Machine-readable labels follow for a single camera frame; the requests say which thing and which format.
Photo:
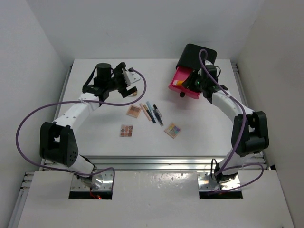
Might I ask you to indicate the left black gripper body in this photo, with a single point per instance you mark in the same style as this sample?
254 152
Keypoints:
117 81

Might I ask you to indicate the white bottle gold cap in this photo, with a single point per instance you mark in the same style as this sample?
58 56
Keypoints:
133 94

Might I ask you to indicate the black drawer cabinet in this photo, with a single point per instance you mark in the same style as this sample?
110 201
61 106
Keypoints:
190 57

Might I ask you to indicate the orange makeup tube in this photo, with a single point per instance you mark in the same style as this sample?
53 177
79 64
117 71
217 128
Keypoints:
177 82

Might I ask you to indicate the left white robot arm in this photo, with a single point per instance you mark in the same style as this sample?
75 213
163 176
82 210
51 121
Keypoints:
57 139

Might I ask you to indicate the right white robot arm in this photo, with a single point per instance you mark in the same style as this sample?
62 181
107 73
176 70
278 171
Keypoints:
250 129

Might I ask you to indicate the brown gold makeup pencil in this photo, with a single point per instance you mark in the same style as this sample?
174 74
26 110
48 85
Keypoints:
148 112

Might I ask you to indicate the brown eyeshadow palette four pans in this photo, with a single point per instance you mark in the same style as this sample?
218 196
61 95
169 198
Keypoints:
134 111

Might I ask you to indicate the light blue black pen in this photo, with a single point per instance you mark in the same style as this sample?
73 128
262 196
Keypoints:
150 109

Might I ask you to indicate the peach concealer stick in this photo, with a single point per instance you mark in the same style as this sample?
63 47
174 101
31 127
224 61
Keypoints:
145 112

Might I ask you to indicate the eyeshadow palette round brown pans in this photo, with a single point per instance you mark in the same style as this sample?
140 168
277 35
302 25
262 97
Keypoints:
126 130

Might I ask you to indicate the black mascara tube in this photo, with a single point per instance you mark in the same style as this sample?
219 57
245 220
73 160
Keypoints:
157 114

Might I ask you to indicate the colourful eyeshadow palette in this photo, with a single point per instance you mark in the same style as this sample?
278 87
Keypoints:
172 130

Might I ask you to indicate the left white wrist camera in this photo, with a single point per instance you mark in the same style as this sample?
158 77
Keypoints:
131 77

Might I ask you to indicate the aluminium frame rail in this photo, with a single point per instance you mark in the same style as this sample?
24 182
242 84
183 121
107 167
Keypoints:
154 163

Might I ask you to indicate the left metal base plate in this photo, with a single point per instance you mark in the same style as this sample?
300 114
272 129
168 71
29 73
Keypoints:
99 182

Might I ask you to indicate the metal base plate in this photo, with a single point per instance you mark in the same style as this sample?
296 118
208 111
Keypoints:
206 183
99 182

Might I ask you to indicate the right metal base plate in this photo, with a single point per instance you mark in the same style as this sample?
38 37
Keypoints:
206 183

